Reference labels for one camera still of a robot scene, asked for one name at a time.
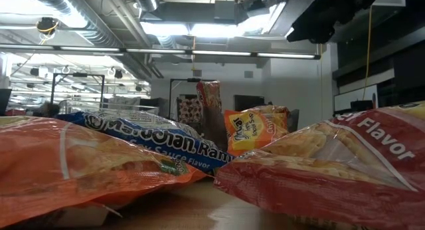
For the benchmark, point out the red beef noodle pack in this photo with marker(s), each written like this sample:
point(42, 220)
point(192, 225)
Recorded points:
point(209, 93)
point(315, 190)

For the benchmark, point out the red white patterned cloth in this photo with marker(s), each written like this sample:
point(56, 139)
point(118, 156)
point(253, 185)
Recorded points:
point(189, 110)

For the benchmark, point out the blue soy sauce noodle pack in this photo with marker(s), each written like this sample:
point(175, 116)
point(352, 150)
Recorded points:
point(159, 142)

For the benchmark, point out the black monitor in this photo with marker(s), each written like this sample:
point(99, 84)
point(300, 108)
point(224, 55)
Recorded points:
point(4, 102)

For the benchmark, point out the gray wall vent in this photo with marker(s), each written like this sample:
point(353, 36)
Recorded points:
point(248, 74)
point(197, 73)

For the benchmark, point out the gray plastic bin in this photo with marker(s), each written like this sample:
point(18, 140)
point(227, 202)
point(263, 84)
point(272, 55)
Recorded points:
point(216, 130)

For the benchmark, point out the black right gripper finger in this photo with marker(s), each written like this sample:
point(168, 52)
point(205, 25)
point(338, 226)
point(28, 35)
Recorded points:
point(312, 32)

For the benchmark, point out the black monitor screen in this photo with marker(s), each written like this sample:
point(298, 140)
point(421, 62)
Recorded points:
point(249, 103)

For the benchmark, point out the long pendant light bar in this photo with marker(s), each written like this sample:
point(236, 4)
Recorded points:
point(156, 51)

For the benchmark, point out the black station frame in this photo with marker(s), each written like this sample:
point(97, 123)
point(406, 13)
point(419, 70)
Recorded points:
point(182, 79)
point(79, 74)

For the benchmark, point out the orange chicken noodle pack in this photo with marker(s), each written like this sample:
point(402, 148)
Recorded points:
point(83, 163)
point(252, 130)

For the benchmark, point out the person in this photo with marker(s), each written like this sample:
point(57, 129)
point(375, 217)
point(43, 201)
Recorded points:
point(50, 109)

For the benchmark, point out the clear plastic bin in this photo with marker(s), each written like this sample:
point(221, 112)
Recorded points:
point(99, 103)

